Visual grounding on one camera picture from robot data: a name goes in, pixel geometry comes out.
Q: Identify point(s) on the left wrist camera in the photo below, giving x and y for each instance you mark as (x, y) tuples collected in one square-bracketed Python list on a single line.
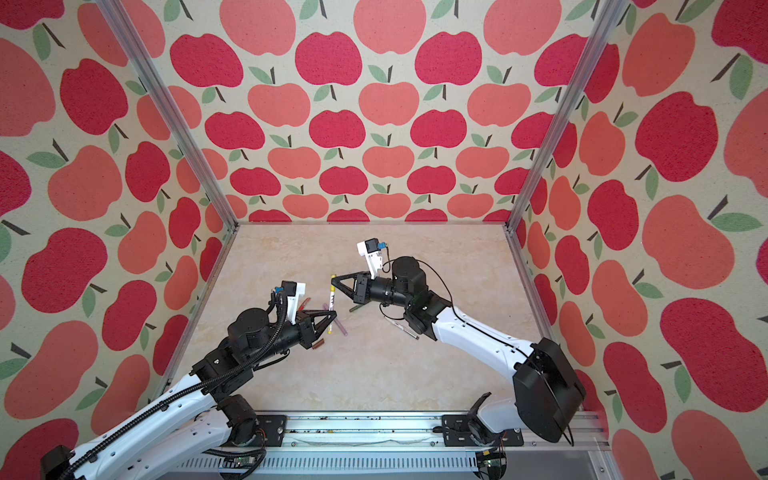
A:
[(290, 293)]

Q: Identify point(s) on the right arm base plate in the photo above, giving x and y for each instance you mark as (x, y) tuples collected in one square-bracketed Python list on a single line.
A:
[(466, 431)]

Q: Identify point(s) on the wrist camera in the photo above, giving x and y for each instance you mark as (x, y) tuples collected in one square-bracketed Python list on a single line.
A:
[(290, 293), (371, 251)]

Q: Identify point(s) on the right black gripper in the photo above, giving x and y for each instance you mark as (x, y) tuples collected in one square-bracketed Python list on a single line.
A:
[(361, 283)]

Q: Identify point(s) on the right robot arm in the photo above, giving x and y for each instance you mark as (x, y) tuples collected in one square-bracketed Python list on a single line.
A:
[(547, 391)]

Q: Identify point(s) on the right aluminium frame post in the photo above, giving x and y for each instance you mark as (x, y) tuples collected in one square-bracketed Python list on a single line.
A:
[(601, 33)]

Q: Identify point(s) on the left aluminium frame post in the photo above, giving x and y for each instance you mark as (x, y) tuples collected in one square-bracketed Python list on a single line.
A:
[(130, 40)]

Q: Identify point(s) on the white pen yellow end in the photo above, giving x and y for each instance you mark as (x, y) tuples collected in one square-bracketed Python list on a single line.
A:
[(331, 307)]

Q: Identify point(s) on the white pen brown end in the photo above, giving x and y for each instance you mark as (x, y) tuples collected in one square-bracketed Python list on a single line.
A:
[(399, 326)]

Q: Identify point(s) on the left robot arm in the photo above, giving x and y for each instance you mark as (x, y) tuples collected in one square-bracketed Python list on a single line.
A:
[(203, 411)]

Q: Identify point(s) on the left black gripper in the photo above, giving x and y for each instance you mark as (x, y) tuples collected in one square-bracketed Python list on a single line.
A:
[(307, 332)]

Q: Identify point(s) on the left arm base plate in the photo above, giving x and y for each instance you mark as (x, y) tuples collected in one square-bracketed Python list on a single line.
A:
[(258, 430)]

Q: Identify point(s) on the pink pen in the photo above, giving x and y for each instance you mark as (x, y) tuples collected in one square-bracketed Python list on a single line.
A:
[(340, 326)]

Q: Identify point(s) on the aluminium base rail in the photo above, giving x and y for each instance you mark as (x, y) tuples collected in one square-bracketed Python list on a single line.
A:
[(400, 444)]

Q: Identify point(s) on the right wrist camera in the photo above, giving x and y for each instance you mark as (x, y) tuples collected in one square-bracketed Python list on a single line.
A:
[(371, 251)]

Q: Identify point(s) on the aluminium frame post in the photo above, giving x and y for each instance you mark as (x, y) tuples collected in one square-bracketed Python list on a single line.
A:
[(601, 33), (130, 40)]

